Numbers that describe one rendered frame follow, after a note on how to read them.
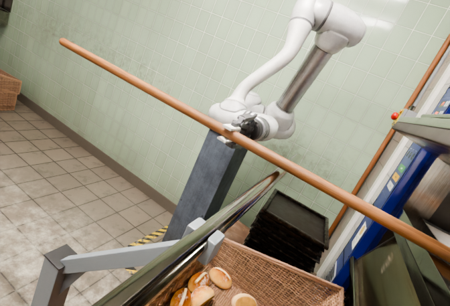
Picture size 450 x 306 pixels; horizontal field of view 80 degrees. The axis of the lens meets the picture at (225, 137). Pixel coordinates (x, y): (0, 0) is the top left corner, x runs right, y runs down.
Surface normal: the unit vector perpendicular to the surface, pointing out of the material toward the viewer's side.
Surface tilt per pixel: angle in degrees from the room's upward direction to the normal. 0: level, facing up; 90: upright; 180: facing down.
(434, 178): 90
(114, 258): 90
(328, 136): 90
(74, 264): 90
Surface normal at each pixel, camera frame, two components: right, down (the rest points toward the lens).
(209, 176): -0.47, 0.04
